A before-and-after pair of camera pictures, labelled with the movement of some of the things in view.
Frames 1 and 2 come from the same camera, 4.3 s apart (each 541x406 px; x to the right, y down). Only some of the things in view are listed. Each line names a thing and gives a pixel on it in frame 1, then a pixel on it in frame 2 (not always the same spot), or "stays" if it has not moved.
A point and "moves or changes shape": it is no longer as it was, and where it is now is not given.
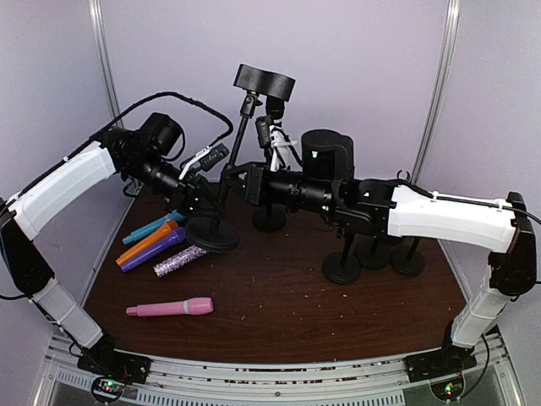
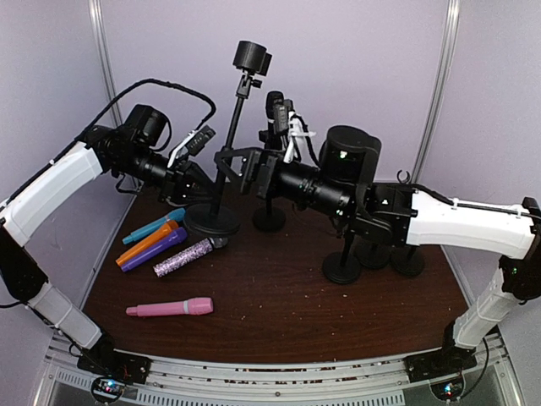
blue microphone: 173,216 stays
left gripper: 185,199 stays
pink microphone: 190,306 stays
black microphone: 275,108 moves or changes shape
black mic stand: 340,267 stays
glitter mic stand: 253,80 -> 251,59
